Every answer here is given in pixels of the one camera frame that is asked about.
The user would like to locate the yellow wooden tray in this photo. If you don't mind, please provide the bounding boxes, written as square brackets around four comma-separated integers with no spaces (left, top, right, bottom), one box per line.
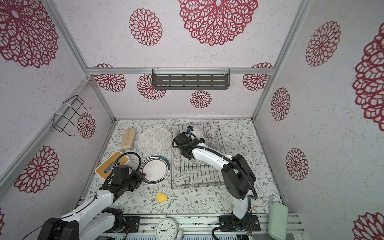
[95,151,123,180]

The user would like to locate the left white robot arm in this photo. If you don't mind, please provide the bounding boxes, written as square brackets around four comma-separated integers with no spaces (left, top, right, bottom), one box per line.
[38,152,145,240]

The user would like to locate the green red rimmed plate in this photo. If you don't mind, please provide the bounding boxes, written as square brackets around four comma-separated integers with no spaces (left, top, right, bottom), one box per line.
[140,156,171,185]

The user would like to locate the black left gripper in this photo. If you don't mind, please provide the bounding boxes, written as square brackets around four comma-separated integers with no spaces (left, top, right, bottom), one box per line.
[123,169,146,192]

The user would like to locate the metal base rail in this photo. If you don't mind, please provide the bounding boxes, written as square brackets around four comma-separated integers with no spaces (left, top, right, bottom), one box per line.
[74,213,307,240]

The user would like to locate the black wire wall basket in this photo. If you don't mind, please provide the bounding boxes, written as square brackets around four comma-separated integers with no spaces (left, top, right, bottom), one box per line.
[52,95,91,137]

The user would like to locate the metal wire dish rack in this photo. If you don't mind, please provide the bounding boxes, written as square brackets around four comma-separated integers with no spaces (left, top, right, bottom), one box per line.
[171,122,226,190]

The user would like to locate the tan oblong sponge block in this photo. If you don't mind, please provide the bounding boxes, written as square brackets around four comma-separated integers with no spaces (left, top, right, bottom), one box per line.
[121,128,137,150]

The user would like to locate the dark metal wall shelf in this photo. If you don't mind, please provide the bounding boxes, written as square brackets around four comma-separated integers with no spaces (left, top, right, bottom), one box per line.
[152,69,231,90]

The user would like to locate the yellow sponge piece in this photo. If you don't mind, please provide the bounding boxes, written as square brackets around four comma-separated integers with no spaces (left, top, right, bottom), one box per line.
[156,193,168,203]

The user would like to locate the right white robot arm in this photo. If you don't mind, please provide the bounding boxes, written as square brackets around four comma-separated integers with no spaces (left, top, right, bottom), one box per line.
[172,132,258,236]

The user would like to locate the white blue grid plate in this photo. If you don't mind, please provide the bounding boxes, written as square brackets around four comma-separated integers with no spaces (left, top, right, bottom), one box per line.
[137,128,172,155]

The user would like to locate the white analog clock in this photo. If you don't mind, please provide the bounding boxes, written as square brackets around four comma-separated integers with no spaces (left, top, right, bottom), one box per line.
[155,218,183,240]

